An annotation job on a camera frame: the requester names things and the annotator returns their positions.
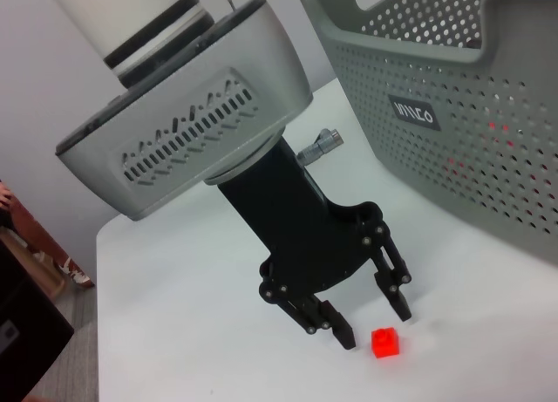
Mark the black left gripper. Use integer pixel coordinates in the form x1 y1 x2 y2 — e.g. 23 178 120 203
216 138 413 351

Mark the small red square block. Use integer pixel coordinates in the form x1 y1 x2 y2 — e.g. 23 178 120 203
371 327 402 358

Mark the grey-green perforated storage bin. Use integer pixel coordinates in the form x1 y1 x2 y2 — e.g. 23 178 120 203
285 0 558 268

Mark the brown wooden board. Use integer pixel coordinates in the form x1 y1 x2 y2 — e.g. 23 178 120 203
6 190 96 290

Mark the light wooden rack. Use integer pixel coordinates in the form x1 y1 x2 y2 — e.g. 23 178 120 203
0 227 67 297

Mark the black boxy object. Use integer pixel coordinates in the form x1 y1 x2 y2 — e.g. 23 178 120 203
0 235 75 402

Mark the left arm cable with connector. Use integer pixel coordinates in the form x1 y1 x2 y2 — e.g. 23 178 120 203
296 128 344 164

